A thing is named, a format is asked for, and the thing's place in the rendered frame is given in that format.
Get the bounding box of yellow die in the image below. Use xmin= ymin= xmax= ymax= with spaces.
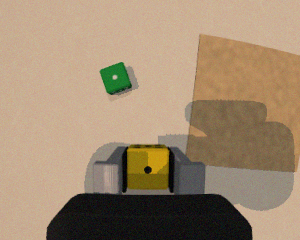
xmin=127 ymin=144 xmax=169 ymax=190

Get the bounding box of green die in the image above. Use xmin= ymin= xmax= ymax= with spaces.
xmin=100 ymin=62 xmax=132 ymax=95

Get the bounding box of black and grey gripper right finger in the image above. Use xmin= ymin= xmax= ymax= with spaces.
xmin=167 ymin=147 xmax=206 ymax=195

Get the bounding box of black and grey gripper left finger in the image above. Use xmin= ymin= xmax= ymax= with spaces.
xmin=92 ymin=146 xmax=128 ymax=194

